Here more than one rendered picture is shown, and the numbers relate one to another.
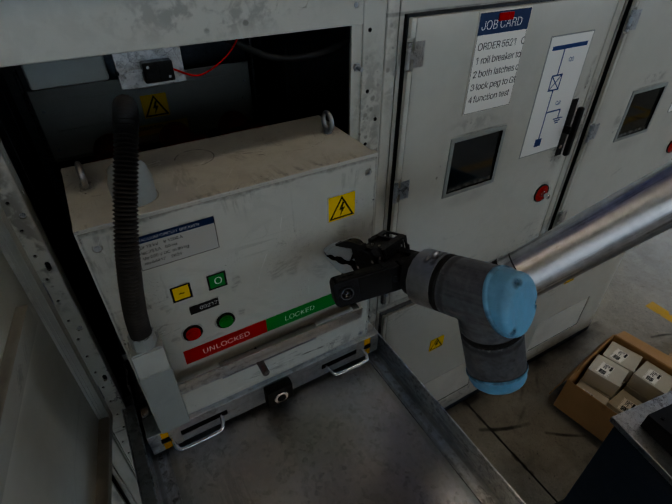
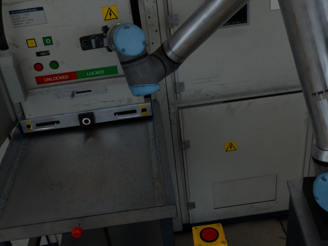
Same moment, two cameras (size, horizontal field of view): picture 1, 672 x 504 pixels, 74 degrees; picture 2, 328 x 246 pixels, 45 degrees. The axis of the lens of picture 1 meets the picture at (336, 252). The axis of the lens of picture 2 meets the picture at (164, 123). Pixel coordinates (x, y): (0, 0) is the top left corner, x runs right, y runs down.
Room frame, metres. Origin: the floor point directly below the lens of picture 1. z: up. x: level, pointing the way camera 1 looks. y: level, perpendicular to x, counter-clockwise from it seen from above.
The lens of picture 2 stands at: (-0.50, -0.82, 1.69)
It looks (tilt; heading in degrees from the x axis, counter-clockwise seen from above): 31 degrees down; 28
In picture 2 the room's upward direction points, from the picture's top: 7 degrees counter-clockwise
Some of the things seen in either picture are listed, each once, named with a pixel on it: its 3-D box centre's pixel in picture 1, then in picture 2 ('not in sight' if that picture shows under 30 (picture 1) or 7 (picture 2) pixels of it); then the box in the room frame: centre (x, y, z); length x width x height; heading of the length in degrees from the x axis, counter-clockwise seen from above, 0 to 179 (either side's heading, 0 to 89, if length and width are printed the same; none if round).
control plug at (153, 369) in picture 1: (158, 379); (14, 77); (0.44, 0.28, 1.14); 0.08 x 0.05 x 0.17; 30
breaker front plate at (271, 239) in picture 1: (263, 303); (72, 60); (0.60, 0.13, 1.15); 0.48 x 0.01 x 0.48; 120
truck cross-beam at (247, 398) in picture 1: (272, 380); (87, 115); (0.62, 0.14, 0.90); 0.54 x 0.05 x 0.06; 120
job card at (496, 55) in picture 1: (496, 63); not in sight; (1.03, -0.35, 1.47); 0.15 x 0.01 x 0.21; 120
